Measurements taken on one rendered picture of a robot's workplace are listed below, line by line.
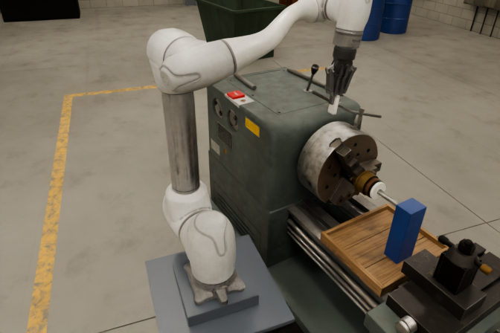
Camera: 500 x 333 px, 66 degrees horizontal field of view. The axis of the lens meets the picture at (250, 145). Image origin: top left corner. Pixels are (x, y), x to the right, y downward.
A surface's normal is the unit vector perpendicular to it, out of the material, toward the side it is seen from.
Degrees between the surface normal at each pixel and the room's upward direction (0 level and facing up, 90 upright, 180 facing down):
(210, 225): 5
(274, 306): 0
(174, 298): 0
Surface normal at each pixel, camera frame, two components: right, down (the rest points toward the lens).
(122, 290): 0.01, -0.87
